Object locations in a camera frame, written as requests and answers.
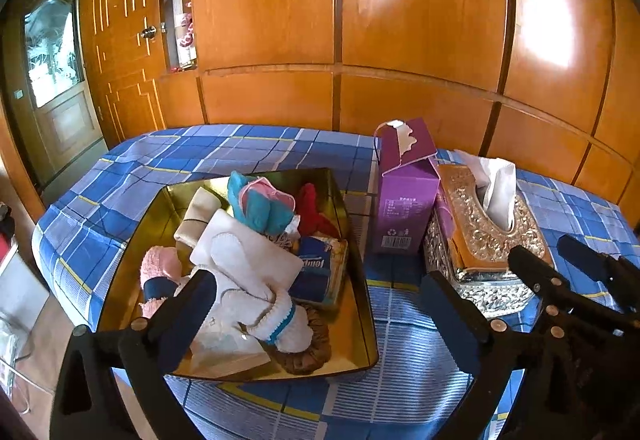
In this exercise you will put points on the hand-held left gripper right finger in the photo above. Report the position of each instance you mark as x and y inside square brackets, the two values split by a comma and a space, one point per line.
[445, 310]

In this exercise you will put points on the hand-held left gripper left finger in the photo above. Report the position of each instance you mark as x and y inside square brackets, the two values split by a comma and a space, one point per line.
[195, 305]

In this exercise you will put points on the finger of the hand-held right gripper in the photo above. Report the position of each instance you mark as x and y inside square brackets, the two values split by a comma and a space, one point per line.
[530, 265]
[580, 255]

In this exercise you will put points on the white beige sock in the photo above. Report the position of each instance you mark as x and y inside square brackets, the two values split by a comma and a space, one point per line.
[225, 350]

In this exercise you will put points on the pink towel roll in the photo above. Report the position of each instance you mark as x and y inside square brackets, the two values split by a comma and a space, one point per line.
[157, 265]

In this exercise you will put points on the cream sock bundle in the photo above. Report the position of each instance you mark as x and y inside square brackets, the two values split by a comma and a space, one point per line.
[197, 220]

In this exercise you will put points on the white knitted sock teal stripe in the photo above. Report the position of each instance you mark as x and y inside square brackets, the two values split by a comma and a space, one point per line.
[285, 325]

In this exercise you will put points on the gold metal tray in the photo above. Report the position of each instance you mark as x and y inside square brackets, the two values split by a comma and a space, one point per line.
[350, 320]

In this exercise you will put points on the teal and pink sock bundle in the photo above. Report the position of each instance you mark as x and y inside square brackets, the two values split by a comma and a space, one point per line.
[260, 215]

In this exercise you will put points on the blue tissue pack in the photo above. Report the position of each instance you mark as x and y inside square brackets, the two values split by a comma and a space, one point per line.
[315, 275]

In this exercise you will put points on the brown patterned scrunchie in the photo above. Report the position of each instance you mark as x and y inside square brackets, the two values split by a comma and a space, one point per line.
[312, 350]

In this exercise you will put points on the red and white sock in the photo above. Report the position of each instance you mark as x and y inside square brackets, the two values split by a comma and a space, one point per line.
[310, 210]

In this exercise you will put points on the ornate gold tissue box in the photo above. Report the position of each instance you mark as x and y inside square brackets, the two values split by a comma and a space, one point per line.
[475, 240]

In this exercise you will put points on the white tissue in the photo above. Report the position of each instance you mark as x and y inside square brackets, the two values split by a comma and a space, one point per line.
[500, 200]

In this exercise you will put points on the purple carton box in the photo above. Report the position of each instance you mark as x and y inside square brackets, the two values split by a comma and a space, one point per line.
[405, 210]

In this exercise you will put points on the blue plaid bed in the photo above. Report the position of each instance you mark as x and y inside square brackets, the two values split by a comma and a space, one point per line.
[150, 154]

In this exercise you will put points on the white plastic box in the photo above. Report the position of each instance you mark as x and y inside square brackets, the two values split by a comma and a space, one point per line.
[25, 290]

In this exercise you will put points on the pink printed packets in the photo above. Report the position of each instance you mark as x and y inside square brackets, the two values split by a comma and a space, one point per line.
[186, 34]

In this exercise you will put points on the glass panel door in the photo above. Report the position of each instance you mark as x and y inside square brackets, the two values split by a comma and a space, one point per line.
[55, 69]

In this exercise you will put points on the metal door knob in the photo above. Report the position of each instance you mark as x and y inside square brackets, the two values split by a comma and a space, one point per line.
[148, 32]

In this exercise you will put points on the wooden wardrobe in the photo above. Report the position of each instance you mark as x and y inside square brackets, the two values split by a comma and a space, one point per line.
[400, 19]

